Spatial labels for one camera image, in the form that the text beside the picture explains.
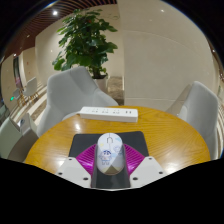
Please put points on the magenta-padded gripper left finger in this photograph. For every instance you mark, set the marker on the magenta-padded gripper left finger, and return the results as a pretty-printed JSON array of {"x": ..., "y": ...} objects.
[{"x": 75, "y": 170}]

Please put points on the white cartoon-print computer mouse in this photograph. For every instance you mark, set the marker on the white cartoon-print computer mouse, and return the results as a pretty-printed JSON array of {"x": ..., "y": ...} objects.
[{"x": 109, "y": 153}]

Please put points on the grey shell chair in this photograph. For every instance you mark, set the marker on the grey shell chair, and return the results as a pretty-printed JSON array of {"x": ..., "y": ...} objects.
[
  {"x": 66, "y": 96},
  {"x": 200, "y": 110}
]

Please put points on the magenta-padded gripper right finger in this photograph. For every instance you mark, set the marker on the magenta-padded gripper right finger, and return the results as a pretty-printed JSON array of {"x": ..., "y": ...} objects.
[{"x": 146, "y": 170}]

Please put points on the distant white chairs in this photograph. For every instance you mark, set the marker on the distant white chairs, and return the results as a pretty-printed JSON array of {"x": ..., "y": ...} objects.
[{"x": 30, "y": 87}]

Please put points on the white power strip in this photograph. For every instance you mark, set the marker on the white power strip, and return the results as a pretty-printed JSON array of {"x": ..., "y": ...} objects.
[{"x": 108, "y": 114}]

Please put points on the grey-green chair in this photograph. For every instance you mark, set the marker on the grey-green chair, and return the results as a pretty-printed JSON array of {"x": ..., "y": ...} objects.
[{"x": 13, "y": 140}]

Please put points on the green potted plant white pot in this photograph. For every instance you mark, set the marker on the green potted plant white pot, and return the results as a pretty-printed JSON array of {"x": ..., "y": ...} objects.
[{"x": 85, "y": 40}]

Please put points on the black mouse pad green streaks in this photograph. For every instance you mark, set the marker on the black mouse pad green streaks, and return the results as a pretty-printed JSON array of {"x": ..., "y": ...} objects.
[{"x": 83, "y": 143}]

